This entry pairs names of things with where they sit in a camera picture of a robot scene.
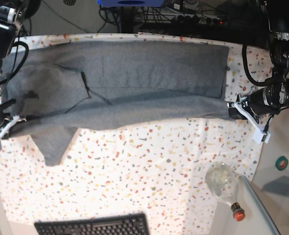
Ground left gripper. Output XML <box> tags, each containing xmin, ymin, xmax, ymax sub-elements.
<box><xmin>236</xmin><ymin>85</ymin><xmax>281</xmax><ymax>122</ymax></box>

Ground grey t-shirt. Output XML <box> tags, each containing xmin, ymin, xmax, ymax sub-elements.
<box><xmin>2</xmin><ymin>42</ymin><xmax>229</xmax><ymax>166</ymax></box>

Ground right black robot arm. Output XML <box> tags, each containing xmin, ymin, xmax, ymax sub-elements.
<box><xmin>0</xmin><ymin>0</ymin><xmax>41</xmax><ymax>140</ymax></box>

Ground green tape roll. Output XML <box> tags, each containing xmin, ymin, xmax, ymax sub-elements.
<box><xmin>275</xmin><ymin>156</ymin><xmax>289</xmax><ymax>171</ymax></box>

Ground clear bottle with orange cap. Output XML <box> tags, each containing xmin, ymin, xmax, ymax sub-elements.
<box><xmin>205</xmin><ymin>163</ymin><xmax>245</xmax><ymax>222</ymax></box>

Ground black power strip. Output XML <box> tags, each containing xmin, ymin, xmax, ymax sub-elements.
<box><xmin>171</xmin><ymin>14</ymin><xmax>226</xmax><ymax>25</ymax></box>

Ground terrazzo patterned white tablecloth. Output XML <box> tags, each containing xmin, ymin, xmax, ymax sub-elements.
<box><xmin>0</xmin><ymin>33</ymin><xmax>274</xmax><ymax>232</ymax></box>

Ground blue box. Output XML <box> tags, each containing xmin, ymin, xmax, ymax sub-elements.
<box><xmin>96</xmin><ymin>0</ymin><xmax>165</xmax><ymax>7</ymax></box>

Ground black computer keyboard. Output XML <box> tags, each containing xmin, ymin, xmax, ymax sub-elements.
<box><xmin>34</xmin><ymin>213</ymin><xmax>150</xmax><ymax>235</ymax></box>

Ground grey metal rail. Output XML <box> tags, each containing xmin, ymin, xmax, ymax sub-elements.
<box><xmin>237</xmin><ymin>176</ymin><xmax>280</xmax><ymax>235</ymax></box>

